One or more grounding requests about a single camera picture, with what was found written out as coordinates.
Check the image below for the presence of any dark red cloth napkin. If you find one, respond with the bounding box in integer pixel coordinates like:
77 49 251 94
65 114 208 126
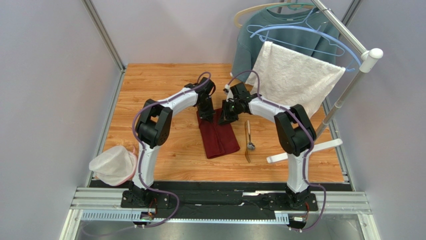
197 108 240 159

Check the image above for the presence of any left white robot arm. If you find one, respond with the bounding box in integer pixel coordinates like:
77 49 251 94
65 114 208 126
129 76 216 207

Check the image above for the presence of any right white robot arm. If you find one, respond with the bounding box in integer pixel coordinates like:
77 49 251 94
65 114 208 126
218 82 317 209

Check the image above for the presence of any silver metal spoon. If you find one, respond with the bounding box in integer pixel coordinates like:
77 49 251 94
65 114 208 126
245 120 256 151

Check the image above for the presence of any white towel on hanger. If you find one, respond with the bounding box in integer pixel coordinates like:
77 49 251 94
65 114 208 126
246 41 346 118

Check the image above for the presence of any beige wooden hanger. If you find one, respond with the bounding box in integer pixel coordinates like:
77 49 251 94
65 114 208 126
233 2 300 29

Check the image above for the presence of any teal sweatshirt on hanger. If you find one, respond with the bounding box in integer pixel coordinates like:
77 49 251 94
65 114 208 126
230 8 339 77

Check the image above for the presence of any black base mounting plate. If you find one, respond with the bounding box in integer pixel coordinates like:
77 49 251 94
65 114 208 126
89 180 354 221

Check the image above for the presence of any white mesh bag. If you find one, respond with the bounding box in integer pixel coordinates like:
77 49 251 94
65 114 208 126
88 145 138 187

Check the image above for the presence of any light blue clothes hanger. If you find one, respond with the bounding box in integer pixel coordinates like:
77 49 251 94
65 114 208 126
245 7 362 72

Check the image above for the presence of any metal clothes rack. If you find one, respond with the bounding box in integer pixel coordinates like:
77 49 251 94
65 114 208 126
266 0 384 165

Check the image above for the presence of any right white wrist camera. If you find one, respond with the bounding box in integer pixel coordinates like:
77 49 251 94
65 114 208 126
223 84 233 102

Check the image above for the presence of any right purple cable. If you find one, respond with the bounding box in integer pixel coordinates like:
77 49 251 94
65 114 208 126
226 69 328 232

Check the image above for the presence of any aluminium frame rail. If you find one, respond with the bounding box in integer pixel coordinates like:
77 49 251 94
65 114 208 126
81 0 127 73

